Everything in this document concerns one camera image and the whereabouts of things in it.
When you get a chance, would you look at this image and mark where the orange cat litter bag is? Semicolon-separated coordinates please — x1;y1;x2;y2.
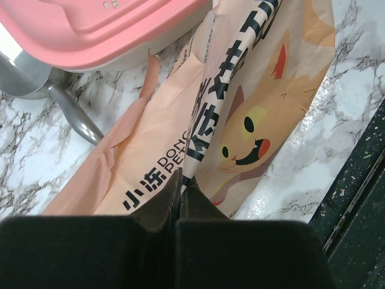
43;1;335;217

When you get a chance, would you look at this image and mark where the silver metal scoop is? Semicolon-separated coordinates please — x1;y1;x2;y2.
1;51;103;145

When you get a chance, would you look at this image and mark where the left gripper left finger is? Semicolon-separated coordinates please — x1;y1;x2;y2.
131;168;182;233

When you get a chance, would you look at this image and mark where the pink litter box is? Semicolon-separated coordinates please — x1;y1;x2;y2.
1;1;212;72

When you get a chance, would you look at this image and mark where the black table front rail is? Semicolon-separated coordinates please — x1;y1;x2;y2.
309;104;384;288

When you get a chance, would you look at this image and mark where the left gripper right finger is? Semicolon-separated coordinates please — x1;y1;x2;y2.
180;177;230;221

